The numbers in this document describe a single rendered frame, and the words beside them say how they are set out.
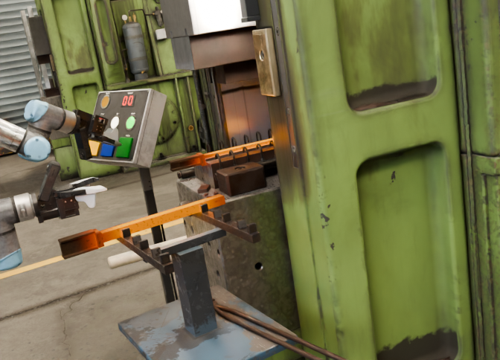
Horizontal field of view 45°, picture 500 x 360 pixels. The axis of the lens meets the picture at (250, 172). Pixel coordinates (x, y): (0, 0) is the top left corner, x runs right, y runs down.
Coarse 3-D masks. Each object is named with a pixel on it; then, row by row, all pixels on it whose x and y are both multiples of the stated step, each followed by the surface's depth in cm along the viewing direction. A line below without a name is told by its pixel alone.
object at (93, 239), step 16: (176, 208) 153; (192, 208) 154; (208, 208) 156; (128, 224) 146; (144, 224) 147; (160, 224) 150; (64, 240) 138; (80, 240) 141; (96, 240) 142; (64, 256) 139
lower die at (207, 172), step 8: (264, 144) 190; (272, 144) 190; (240, 152) 187; (256, 152) 184; (264, 152) 185; (272, 152) 186; (208, 160) 183; (216, 160) 183; (224, 160) 181; (232, 160) 181; (240, 160) 182; (256, 160) 184; (200, 168) 190; (208, 168) 182; (216, 168) 179; (272, 168) 186; (200, 176) 193; (208, 176) 184; (216, 184) 180
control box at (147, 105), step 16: (112, 96) 234; (128, 96) 226; (144, 96) 220; (160, 96) 222; (96, 112) 239; (112, 112) 231; (128, 112) 224; (144, 112) 217; (160, 112) 222; (112, 128) 228; (128, 128) 221; (144, 128) 217; (144, 144) 218; (96, 160) 231; (112, 160) 223; (128, 160) 217; (144, 160) 218
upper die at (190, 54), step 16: (224, 32) 173; (240, 32) 175; (176, 48) 184; (192, 48) 171; (208, 48) 172; (224, 48) 174; (240, 48) 176; (176, 64) 188; (192, 64) 173; (208, 64) 173; (224, 64) 175
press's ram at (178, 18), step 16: (160, 0) 188; (176, 0) 172; (192, 0) 163; (208, 0) 165; (224, 0) 167; (176, 16) 176; (192, 16) 164; (208, 16) 166; (224, 16) 167; (240, 16) 169; (176, 32) 180; (192, 32) 166; (208, 32) 167
